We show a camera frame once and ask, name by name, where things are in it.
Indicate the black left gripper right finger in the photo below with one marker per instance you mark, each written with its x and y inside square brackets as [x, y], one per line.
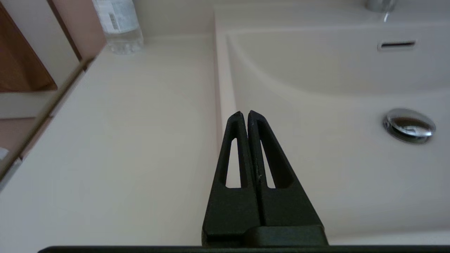
[288, 211]

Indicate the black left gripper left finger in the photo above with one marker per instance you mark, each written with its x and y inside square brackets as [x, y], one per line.
[228, 211]

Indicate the chrome faucet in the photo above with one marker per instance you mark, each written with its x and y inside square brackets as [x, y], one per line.
[379, 5]

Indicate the white ceramic sink basin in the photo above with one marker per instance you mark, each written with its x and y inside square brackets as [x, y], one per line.
[334, 158]

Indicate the chrome drain stopper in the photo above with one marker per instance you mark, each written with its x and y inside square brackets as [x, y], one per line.
[409, 124]

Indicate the clear plastic water bottle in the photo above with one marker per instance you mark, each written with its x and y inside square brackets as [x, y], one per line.
[119, 24]

